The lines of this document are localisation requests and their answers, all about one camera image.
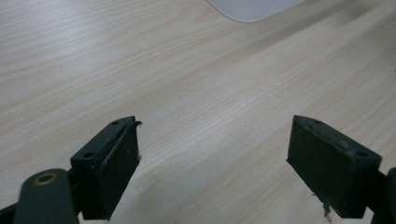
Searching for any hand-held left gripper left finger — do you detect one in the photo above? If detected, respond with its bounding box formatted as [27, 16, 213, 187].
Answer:
[70, 116, 143, 221]

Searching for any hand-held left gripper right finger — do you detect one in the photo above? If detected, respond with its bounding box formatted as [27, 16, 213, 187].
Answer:
[286, 114, 383, 219]

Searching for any white flat mat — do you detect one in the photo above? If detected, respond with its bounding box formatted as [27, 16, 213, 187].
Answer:
[205, 0, 306, 23]

